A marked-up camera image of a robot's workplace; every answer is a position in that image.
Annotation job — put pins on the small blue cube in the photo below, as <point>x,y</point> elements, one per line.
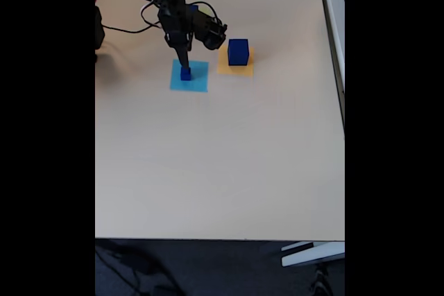
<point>185,76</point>

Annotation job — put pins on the light blue paper square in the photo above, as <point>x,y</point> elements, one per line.
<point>199,82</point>

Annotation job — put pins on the orange paper square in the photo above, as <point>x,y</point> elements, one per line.
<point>223,67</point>

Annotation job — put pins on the medium blue cube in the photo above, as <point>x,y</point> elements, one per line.
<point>194,7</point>

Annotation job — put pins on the large blue cube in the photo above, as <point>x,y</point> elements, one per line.
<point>238,55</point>

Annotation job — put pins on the white neighbouring table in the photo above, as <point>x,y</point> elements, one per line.
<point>334,32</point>

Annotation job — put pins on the white table foot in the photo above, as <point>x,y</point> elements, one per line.
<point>312,254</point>

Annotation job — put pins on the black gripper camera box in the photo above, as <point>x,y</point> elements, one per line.
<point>209,32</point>

